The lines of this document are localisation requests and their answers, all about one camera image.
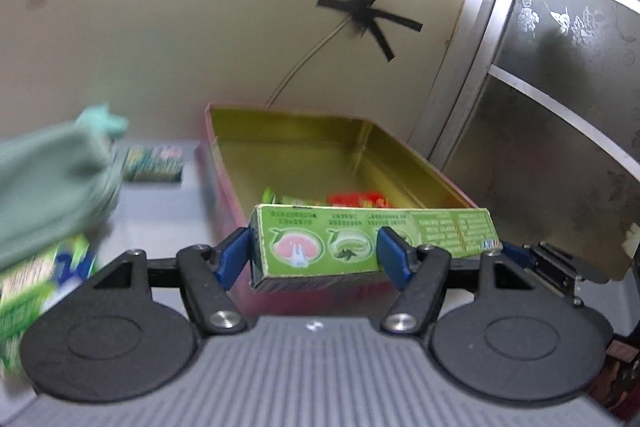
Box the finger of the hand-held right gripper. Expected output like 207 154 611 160
501 242 610 308

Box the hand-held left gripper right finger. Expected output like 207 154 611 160
376 227 533 335

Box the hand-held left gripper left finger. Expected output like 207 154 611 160
92 227 251 335

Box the green carton box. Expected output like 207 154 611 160
248 204 502 294

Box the green patterned tissue pack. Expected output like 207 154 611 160
121 145 185 182

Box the pink tin box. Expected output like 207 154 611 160
196 103 488 319

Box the red snack packet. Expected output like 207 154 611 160
327 191 391 209

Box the striped blue bedsheet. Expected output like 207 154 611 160
0 137 236 427

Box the frosted glass cabinet door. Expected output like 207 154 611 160
410 0 640 283

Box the teal plush toy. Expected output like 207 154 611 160
0 103 130 270

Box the green and white packet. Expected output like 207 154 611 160
0 234 98 378

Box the black tape cross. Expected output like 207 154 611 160
316 0 423 62

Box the white cable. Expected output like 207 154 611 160
265 19 351 109

